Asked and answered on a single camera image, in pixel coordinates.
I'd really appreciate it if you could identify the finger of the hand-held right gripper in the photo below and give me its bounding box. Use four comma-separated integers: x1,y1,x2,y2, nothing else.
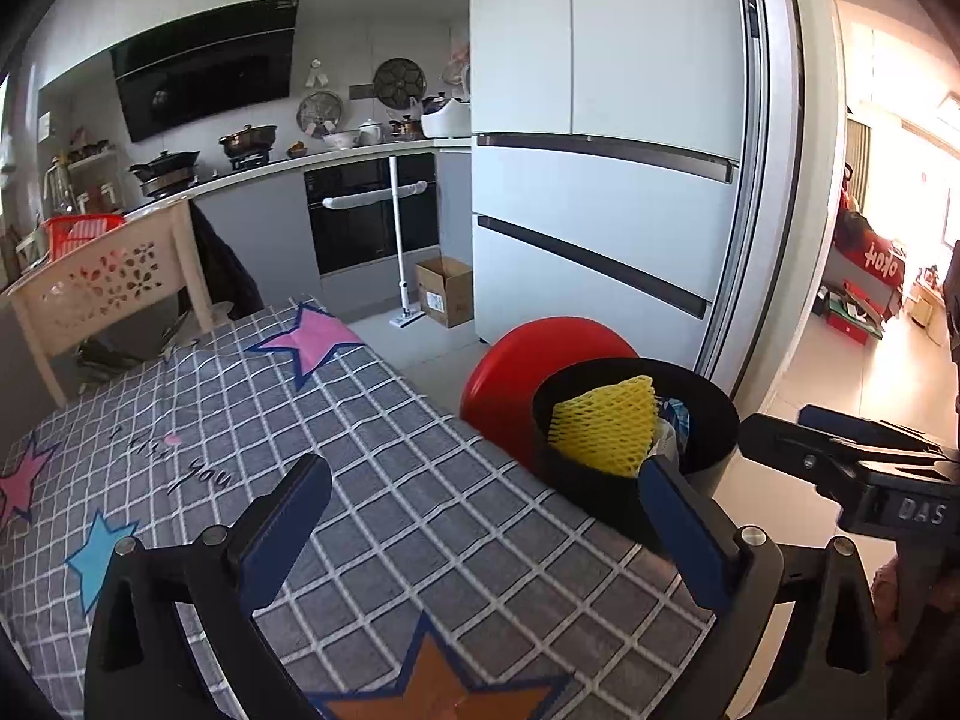
797,403,947,464
739,412,901,502

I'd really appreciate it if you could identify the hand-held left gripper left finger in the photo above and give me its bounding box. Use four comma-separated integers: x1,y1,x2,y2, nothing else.
84,454,333,720

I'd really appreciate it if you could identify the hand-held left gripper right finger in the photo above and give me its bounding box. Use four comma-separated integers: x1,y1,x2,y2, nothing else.
637,456,890,720

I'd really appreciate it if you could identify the black trash bin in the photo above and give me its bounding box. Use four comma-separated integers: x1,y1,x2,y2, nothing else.
531,358,741,560

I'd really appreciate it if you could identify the yellow foam net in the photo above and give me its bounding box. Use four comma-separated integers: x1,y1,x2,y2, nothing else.
551,373,659,477

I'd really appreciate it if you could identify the person's right hand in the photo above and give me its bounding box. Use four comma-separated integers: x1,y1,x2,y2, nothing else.
870,555,908,665

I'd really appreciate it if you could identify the red gift box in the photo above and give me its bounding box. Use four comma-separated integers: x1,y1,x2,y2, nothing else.
825,281,890,346

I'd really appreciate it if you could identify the red printed bag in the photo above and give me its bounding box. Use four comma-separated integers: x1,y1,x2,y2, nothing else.
832,206,907,301

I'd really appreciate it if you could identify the red round stool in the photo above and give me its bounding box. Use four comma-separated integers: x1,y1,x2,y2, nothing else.
460,317,641,466

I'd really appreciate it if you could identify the dark jacket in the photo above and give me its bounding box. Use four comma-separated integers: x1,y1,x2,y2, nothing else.
187,199,265,320

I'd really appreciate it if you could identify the brown cardboard box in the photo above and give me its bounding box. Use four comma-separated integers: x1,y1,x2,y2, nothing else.
416,256,475,329

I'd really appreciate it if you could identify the black built-in oven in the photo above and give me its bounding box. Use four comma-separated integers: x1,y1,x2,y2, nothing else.
304,152,440,277

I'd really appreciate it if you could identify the grey kitchen base cabinet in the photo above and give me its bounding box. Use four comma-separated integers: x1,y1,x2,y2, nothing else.
0,139,475,406

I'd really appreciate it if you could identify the white floor mop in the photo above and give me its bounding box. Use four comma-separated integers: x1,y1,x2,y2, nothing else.
386,154,428,329

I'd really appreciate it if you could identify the beige cutout chair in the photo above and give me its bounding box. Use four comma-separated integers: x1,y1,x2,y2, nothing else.
0,202,218,410

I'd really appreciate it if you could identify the red plastic basket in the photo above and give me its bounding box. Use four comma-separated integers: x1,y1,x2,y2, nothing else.
43,214,127,260

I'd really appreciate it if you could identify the black wok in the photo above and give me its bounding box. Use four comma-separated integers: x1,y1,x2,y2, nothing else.
129,150,202,182

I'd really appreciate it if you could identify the bronze cooking pot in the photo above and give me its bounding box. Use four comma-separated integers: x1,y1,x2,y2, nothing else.
219,125,278,158

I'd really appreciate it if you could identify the silver metal jug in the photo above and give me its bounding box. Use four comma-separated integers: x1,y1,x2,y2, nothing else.
45,161,72,218

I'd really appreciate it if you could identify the white refrigerator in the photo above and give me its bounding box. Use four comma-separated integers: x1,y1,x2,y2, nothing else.
469,0,751,383

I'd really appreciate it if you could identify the round dark hanging tray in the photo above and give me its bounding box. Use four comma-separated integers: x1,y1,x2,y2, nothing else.
373,58,426,106

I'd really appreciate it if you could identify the black range hood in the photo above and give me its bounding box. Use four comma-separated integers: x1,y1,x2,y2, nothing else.
110,0,301,143

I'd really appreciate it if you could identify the grey sliding door frame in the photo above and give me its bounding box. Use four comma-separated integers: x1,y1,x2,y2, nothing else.
697,0,848,398

